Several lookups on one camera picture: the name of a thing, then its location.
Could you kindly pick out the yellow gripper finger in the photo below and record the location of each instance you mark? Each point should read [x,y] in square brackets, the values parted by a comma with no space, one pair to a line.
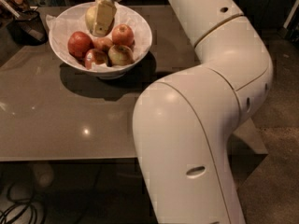
[105,11]

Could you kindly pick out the yellow-green top apple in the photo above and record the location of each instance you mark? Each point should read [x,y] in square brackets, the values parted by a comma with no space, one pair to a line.
[89,18]

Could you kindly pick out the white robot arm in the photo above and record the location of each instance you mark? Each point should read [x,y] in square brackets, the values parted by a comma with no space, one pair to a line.
[182,122]

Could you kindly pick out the white ceramic bowl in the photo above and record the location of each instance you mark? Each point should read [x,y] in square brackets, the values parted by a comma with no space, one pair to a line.
[140,41]

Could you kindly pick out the red apple back right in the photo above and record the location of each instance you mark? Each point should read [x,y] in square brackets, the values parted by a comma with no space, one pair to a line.
[123,34]

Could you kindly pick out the red apple bowl centre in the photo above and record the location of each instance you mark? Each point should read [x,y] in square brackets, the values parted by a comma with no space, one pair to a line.
[103,43]

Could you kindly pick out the red apple left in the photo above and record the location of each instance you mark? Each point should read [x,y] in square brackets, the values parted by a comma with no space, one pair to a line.
[78,44]

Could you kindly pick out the red apple with sticker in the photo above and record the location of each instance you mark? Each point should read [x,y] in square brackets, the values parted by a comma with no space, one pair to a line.
[94,57]

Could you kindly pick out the yellow-red apple front right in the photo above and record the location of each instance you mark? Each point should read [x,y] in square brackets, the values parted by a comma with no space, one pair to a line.
[120,55]

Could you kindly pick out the white paper bowl liner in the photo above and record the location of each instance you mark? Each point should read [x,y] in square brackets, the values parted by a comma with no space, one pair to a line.
[68,19]

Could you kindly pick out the black mesh basket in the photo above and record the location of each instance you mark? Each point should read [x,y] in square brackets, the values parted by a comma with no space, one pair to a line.
[28,29]

